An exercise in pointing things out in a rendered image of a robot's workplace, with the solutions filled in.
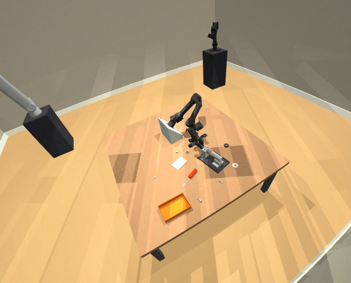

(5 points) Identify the orange rectangular tray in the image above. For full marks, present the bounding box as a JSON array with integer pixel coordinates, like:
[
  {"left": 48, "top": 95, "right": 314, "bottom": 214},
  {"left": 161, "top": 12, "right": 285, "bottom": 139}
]
[{"left": 158, "top": 193, "right": 191, "bottom": 223}]

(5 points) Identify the white rectangular card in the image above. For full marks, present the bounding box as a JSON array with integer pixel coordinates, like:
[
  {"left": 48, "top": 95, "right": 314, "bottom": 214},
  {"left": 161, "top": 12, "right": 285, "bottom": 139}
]
[{"left": 171, "top": 157, "right": 187, "bottom": 170}]

